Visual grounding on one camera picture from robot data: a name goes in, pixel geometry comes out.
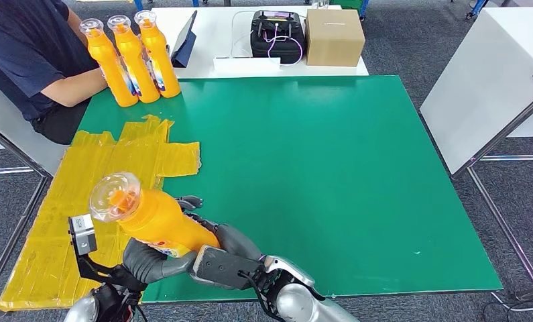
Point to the green table mat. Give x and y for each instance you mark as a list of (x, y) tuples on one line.
[(315, 177)]

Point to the tablet in blue folio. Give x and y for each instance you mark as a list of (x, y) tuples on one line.
[(184, 46)]

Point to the black remote controller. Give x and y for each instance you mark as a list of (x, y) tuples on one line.
[(277, 17)]

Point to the green plastic crate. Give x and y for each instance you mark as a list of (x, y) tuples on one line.
[(347, 3)]

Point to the brown cardboard box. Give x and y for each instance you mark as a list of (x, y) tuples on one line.
[(333, 40)]

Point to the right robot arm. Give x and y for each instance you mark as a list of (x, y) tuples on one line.
[(301, 297)]

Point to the clear plastic cup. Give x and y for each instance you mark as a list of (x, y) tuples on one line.
[(321, 3)]

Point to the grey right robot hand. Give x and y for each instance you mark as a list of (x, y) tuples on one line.
[(237, 242)]

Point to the person's left forearm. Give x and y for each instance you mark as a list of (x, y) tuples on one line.
[(77, 24)]

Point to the person's right forearm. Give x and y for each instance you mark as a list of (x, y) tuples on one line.
[(75, 89)]

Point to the black equipment case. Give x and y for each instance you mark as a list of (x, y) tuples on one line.
[(288, 55)]

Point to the orange detergent bottle clear cap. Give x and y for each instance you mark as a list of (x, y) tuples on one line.
[(110, 71), (135, 66), (161, 62), (159, 222)]

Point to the person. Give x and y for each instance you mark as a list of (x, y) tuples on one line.
[(22, 53)]

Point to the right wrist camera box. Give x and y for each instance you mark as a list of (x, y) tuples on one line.
[(221, 269)]

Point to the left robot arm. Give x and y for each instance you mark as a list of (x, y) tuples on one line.
[(97, 304)]

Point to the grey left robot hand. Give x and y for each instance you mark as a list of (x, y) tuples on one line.
[(144, 264)]

